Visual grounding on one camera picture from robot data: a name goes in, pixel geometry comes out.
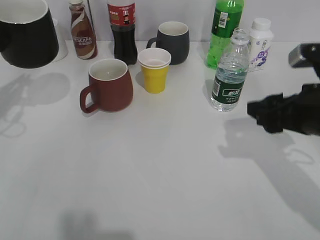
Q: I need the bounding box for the black mug white inside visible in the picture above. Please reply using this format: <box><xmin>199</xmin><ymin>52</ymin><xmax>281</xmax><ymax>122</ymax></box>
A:
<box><xmin>0</xmin><ymin>0</ymin><xmax>59</xmax><ymax>69</ymax></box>

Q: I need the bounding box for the red mug white inside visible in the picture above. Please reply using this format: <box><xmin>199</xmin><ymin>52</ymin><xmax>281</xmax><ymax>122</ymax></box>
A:
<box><xmin>79</xmin><ymin>58</ymin><xmax>134</xmax><ymax>114</ymax></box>

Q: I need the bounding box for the white milk bottle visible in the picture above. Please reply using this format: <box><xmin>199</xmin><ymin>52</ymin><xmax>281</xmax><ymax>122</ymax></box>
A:
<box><xmin>248</xmin><ymin>17</ymin><xmax>274</xmax><ymax>72</ymax></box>

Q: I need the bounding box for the dark grey mug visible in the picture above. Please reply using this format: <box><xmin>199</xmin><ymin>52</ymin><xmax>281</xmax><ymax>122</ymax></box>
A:
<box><xmin>146</xmin><ymin>21</ymin><xmax>190</xmax><ymax>65</ymax></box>

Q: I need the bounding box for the cola bottle red label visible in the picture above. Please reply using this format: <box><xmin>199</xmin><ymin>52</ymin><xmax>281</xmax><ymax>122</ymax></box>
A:
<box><xmin>107</xmin><ymin>0</ymin><xmax>138</xmax><ymax>65</ymax></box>

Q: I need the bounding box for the yellow paper cup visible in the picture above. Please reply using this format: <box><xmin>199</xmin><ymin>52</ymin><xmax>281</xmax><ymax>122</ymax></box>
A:
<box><xmin>137</xmin><ymin>47</ymin><xmax>172</xmax><ymax>94</ymax></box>

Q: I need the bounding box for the green soda bottle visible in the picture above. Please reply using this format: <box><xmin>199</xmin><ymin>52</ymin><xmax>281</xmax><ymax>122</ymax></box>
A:
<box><xmin>205</xmin><ymin>0</ymin><xmax>245</xmax><ymax>69</ymax></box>

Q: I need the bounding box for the Nescafe coffee bottle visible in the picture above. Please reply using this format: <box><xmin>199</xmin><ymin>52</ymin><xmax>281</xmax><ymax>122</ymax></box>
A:
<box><xmin>68</xmin><ymin>0</ymin><xmax>98</xmax><ymax>60</ymax></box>

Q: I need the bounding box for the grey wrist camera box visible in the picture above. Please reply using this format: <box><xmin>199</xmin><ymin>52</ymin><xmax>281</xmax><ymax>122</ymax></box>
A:
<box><xmin>288</xmin><ymin>42</ymin><xmax>320</xmax><ymax>68</ymax></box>

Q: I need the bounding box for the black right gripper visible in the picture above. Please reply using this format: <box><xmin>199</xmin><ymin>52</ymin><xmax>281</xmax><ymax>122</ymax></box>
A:
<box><xmin>247</xmin><ymin>83</ymin><xmax>320</xmax><ymax>136</ymax></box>

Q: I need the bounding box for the clear water bottle green label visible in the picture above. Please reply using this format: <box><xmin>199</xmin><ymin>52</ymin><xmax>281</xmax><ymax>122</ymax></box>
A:
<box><xmin>210</xmin><ymin>27</ymin><xmax>250</xmax><ymax>112</ymax></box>

